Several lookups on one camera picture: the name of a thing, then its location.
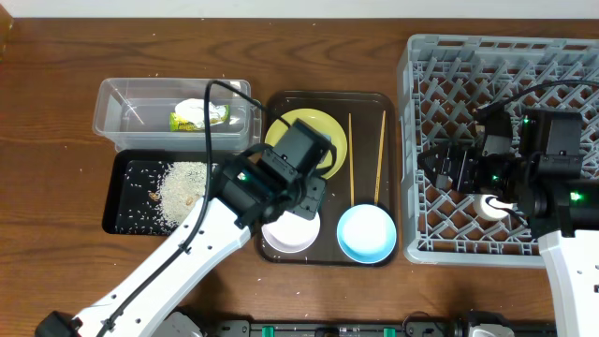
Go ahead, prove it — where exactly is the dark brown serving tray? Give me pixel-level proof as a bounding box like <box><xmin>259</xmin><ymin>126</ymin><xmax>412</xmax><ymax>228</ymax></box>
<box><xmin>256</xmin><ymin>91</ymin><xmax>399</xmax><ymax>267</ymax></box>

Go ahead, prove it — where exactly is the grey dishwasher rack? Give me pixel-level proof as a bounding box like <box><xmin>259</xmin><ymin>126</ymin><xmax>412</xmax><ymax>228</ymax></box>
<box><xmin>397</xmin><ymin>34</ymin><xmax>598</xmax><ymax>269</ymax></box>

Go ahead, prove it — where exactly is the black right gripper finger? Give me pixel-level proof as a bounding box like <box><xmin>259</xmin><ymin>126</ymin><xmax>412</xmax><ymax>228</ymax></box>
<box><xmin>418</xmin><ymin>166</ymin><xmax>451</xmax><ymax>190</ymax></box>
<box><xmin>417</xmin><ymin>143</ymin><xmax>451</xmax><ymax>169</ymax></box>

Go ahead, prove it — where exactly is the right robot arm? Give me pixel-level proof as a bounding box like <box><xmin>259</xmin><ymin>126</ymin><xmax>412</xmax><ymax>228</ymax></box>
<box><xmin>417</xmin><ymin>109</ymin><xmax>598</xmax><ymax>336</ymax></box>

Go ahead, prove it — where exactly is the white cup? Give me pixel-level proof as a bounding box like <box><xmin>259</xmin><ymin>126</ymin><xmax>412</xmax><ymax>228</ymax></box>
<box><xmin>474</xmin><ymin>195</ymin><xmax>515</xmax><ymax>221</ymax></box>

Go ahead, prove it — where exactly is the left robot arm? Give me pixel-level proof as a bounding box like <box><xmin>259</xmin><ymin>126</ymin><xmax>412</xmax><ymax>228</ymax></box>
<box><xmin>35</xmin><ymin>143</ymin><xmax>334</xmax><ymax>336</ymax></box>

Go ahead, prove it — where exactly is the wooden chopstick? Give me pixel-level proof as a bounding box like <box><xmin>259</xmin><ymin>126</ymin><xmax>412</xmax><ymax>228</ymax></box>
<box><xmin>373</xmin><ymin>110</ymin><xmax>387</xmax><ymax>204</ymax></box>
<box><xmin>348</xmin><ymin>113</ymin><xmax>355</xmax><ymax>208</ymax></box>

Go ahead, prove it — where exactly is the pink bowl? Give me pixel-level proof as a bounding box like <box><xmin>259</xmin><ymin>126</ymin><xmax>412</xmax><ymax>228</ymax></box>
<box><xmin>261</xmin><ymin>212</ymin><xmax>321</xmax><ymax>254</ymax></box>

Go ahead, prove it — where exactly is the light blue bowl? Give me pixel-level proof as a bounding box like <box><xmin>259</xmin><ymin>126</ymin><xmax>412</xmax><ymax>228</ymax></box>
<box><xmin>336</xmin><ymin>204</ymin><xmax>398</xmax><ymax>265</ymax></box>

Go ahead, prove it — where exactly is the green snack wrapper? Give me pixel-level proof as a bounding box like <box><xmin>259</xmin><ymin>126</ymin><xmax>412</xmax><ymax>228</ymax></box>
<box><xmin>169</xmin><ymin>104</ymin><xmax>230</xmax><ymax>132</ymax></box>

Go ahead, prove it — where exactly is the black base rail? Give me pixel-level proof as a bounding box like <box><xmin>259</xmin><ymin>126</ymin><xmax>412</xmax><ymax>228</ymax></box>
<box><xmin>208</xmin><ymin>319</ymin><xmax>558</xmax><ymax>337</ymax></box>

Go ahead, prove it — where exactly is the yellow plate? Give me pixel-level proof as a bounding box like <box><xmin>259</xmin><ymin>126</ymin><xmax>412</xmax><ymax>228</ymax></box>
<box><xmin>282</xmin><ymin>109</ymin><xmax>348</xmax><ymax>179</ymax></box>

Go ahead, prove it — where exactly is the clear plastic waste bin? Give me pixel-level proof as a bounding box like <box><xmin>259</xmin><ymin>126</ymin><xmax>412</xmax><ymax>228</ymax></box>
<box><xmin>94</xmin><ymin>78</ymin><xmax>263</xmax><ymax>153</ymax></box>

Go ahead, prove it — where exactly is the black food waste tray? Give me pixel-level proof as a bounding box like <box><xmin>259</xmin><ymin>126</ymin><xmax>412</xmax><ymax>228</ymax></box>
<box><xmin>102</xmin><ymin>150</ymin><xmax>206</xmax><ymax>236</ymax></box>

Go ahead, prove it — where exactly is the pile of rice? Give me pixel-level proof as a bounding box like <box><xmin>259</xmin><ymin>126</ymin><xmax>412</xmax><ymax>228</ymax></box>
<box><xmin>154</xmin><ymin>162</ymin><xmax>208</xmax><ymax>227</ymax></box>

